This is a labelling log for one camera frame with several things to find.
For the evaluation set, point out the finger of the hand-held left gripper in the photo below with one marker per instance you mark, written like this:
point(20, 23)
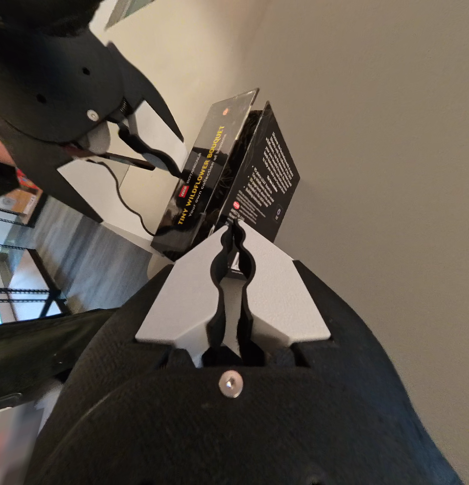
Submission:
point(90, 185)
point(158, 136)

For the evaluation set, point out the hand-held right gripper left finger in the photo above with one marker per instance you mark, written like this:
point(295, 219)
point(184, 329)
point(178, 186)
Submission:
point(177, 303)

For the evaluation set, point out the black lego flower box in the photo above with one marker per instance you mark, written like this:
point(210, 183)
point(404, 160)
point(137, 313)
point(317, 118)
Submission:
point(234, 170)

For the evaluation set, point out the person's dark jacket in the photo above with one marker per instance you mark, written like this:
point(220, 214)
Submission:
point(37, 352)

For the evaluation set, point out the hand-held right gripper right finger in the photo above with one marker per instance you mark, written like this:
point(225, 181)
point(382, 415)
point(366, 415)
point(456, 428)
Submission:
point(287, 303)

